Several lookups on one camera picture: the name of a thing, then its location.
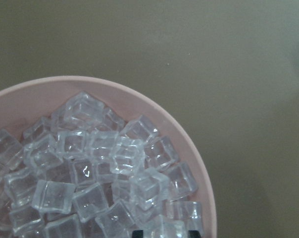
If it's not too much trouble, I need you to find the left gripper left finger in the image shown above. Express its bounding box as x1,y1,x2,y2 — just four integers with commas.
132,230,144,238

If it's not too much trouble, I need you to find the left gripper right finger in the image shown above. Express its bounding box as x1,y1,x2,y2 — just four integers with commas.
189,230,202,238

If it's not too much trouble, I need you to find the pink bowl of ice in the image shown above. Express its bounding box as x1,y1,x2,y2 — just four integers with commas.
0,75,217,238

